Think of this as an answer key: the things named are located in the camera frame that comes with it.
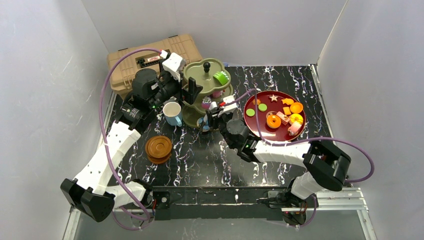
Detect purple frosted cake slice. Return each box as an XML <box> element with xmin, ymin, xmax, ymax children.
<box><xmin>201</xmin><ymin>96</ymin><xmax>212</xmax><ymax>110</ymax></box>

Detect red layered cake square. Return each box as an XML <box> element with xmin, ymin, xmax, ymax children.
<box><xmin>211</xmin><ymin>90</ymin><xmax>223</xmax><ymax>98</ymax></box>

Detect green three-tier serving stand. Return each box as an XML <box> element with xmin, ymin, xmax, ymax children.
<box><xmin>182</xmin><ymin>58</ymin><xmax>234</xmax><ymax>128</ymax></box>

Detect green cube sweet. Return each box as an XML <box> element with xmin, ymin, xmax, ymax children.
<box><xmin>213</xmin><ymin>70</ymin><xmax>229</xmax><ymax>86</ymax></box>

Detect orange glazed donut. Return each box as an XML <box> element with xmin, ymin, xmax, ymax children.
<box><xmin>266</xmin><ymin>114</ymin><xmax>282</xmax><ymax>129</ymax></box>

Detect red round lacquer tray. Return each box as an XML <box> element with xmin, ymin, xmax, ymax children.
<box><xmin>243</xmin><ymin>90</ymin><xmax>307</xmax><ymax>142</ymax></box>

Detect pink swirl roll cake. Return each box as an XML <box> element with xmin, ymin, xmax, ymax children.
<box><xmin>287</xmin><ymin>121</ymin><xmax>302</xmax><ymax>136</ymax></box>

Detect blue frosted donut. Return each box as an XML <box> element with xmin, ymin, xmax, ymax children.
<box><xmin>196</xmin><ymin>117</ymin><xmax>210</xmax><ymax>133</ymax></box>

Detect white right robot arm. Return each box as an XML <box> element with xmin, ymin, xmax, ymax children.
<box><xmin>205</xmin><ymin>110</ymin><xmax>351</xmax><ymax>200</ymax></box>

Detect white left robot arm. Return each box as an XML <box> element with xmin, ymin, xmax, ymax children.
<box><xmin>60</xmin><ymin>68</ymin><xmax>203</xmax><ymax>222</ymax></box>

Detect blue mug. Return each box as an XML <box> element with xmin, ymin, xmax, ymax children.
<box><xmin>162</xmin><ymin>101</ymin><xmax>183</xmax><ymax>127</ymax></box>

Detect green macaron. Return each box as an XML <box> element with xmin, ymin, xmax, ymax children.
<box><xmin>258</xmin><ymin>103</ymin><xmax>268</xmax><ymax>112</ymax></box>
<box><xmin>245</xmin><ymin>108</ymin><xmax>256</xmax><ymax>117</ymax></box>

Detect tan plastic toolbox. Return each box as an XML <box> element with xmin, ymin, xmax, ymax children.
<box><xmin>107</xmin><ymin>34</ymin><xmax>203</xmax><ymax>99</ymax></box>

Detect orange flower cookie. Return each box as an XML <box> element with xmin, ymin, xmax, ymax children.
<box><xmin>252</xmin><ymin>98</ymin><xmax>261</xmax><ymax>106</ymax></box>

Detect star shaped cookie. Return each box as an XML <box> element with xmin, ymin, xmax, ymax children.
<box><xmin>269</xmin><ymin>94</ymin><xmax>278</xmax><ymax>103</ymax></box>

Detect square yellow cracker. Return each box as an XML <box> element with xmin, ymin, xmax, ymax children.
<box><xmin>282</xmin><ymin>106</ymin><xmax>292</xmax><ymax>116</ymax></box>

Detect yellow glazed donut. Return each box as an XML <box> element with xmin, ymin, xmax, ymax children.
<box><xmin>289</xmin><ymin>113</ymin><xmax>304</xmax><ymax>125</ymax></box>

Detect stacked brown wooden coasters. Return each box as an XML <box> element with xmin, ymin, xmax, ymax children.
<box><xmin>145</xmin><ymin>135</ymin><xmax>173</xmax><ymax>165</ymax></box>

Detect fish shaped yellow cookie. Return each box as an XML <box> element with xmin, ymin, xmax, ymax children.
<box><xmin>281</xmin><ymin>98</ymin><xmax>294</xmax><ymax>106</ymax></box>

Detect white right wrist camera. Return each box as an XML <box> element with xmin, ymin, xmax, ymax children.
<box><xmin>217</xmin><ymin>95</ymin><xmax>238</xmax><ymax>117</ymax></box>

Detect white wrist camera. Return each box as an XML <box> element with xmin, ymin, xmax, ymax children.
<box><xmin>217</xmin><ymin>95</ymin><xmax>238</xmax><ymax>117</ymax></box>
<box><xmin>159</xmin><ymin>50</ymin><xmax>186</xmax><ymax>82</ymax></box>

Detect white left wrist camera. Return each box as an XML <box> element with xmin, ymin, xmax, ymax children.
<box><xmin>159</xmin><ymin>50</ymin><xmax>186</xmax><ymax>82</ymax></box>

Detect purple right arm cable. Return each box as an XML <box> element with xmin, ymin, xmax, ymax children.
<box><xmin>220</xmin><ymin>88</ymin><xmax>376</xmax><ymax>229</ymax></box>

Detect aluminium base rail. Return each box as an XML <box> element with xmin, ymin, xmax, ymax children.
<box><xmin>63</xmin><ymin>186</ymin><xmax>376</xmax><ymax>240</ymax></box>

